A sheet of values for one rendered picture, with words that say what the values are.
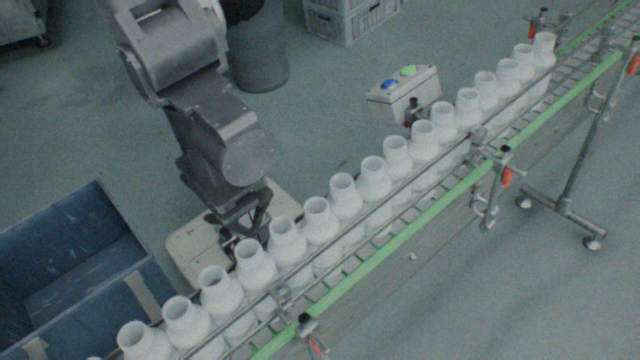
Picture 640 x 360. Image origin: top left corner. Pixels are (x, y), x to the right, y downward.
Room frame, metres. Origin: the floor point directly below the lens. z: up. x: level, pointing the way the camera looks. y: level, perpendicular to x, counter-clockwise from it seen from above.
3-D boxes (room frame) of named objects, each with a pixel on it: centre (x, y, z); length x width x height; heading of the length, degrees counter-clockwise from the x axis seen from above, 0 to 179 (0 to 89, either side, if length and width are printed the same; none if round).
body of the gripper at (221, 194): (0.37, 0.10, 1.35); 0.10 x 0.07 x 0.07; 32
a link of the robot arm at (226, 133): (0.34, 0.08, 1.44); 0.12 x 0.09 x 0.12; 33
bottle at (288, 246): (0.41, 0.06, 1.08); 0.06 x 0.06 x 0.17
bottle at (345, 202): (0.47, -0.04, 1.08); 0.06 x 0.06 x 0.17
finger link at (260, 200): (0.36, 0.09, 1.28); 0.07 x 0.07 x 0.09; 32
